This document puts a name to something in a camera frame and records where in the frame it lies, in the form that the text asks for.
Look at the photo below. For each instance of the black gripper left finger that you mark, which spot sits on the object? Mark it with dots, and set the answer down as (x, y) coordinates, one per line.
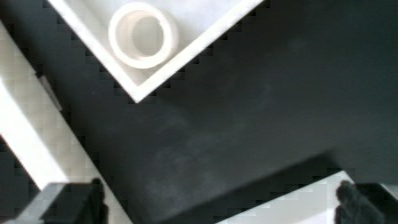
(67, 204)

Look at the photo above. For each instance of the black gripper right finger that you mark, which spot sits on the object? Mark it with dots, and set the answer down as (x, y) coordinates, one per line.
(367, 203)

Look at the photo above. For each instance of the white square table top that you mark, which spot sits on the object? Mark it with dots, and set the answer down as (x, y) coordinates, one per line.
(145, 34)

